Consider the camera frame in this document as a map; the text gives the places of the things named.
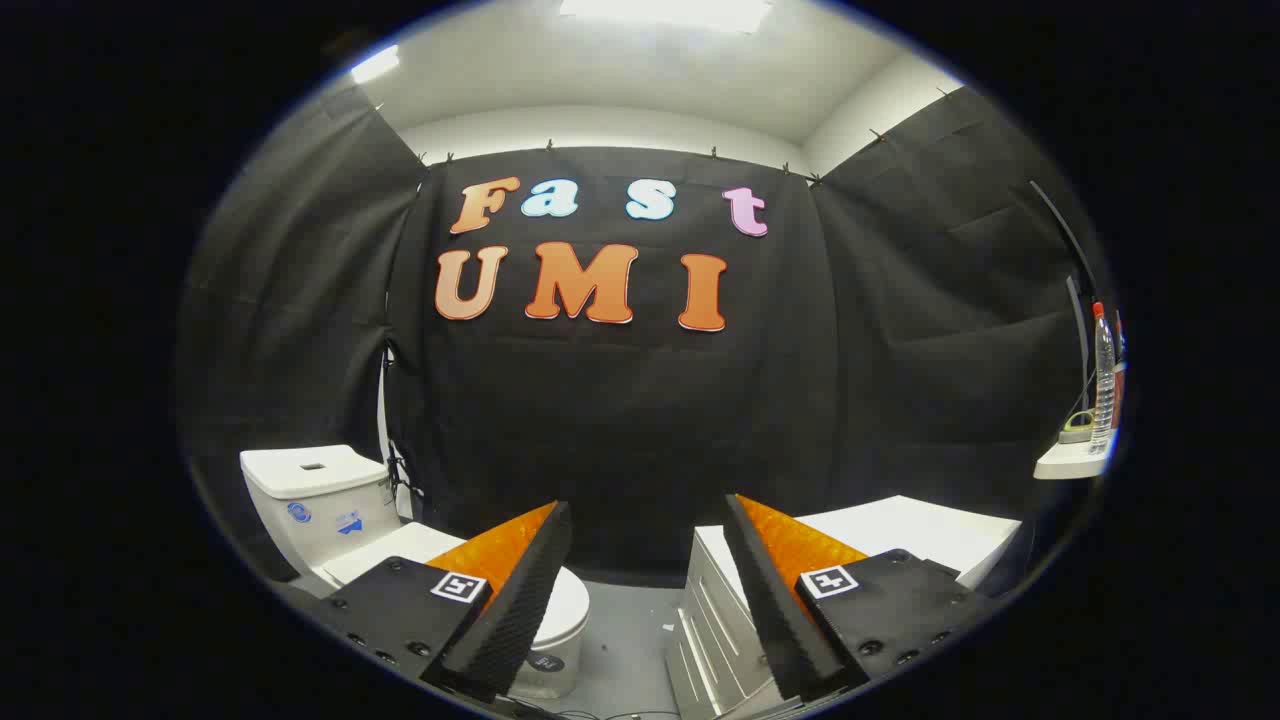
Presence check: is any white drawer cabinet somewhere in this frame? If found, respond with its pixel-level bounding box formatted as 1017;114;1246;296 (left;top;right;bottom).
665;495;1023;720

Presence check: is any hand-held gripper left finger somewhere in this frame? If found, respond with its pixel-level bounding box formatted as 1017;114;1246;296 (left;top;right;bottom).
285;500;574;703

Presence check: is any black tripod stand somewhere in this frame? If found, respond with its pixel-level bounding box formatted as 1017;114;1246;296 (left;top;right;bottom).
383;340;426;521

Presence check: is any white shelf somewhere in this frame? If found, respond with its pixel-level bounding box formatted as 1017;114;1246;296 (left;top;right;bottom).
1033;435;1119;481

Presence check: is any white toilet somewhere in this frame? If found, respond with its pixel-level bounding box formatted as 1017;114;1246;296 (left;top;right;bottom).
240;445;589;701

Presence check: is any small ceiling light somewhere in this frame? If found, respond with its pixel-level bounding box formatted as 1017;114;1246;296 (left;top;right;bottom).
350;45;401;84

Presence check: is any large ceiling light panel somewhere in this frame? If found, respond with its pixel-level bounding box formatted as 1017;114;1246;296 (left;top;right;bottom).
558;0;773;33

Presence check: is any clear plastic water bottle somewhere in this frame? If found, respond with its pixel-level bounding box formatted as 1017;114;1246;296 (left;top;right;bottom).
1088;302;1117;456

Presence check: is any black backdrop cloth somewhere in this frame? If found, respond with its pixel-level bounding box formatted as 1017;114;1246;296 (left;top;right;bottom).
178;85;1091;586

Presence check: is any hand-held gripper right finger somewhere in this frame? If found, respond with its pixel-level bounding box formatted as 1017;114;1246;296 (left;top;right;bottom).
723;493;997;704

